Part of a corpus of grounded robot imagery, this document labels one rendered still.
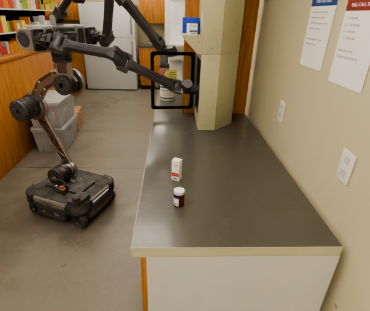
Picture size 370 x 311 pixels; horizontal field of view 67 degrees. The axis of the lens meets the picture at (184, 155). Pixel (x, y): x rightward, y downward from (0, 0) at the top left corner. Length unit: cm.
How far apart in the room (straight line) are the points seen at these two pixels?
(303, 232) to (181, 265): 44
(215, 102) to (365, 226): 111
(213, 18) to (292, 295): 139
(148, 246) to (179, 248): 10
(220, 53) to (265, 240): 112
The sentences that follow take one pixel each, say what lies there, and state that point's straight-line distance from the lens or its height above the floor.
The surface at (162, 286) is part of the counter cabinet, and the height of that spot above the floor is 76.
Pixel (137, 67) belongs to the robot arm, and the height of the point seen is 132.
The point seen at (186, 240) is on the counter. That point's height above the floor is 94.
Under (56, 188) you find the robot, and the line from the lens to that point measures 258.
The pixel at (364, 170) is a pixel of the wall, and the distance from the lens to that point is 104.
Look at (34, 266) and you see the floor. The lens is 236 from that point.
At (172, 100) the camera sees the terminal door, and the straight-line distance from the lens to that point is 208.
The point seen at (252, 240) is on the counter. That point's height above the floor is 94.
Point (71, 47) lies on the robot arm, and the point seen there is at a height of 142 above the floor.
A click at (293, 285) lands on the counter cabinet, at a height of 76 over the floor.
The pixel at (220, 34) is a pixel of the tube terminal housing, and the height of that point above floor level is 152.
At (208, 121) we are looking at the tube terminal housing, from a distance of 183.
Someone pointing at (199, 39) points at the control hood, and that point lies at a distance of 172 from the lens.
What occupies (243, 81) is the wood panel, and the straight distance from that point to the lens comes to 219.
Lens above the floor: 161
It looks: 26 degrees down
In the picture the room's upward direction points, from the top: 2 degrees clockwise
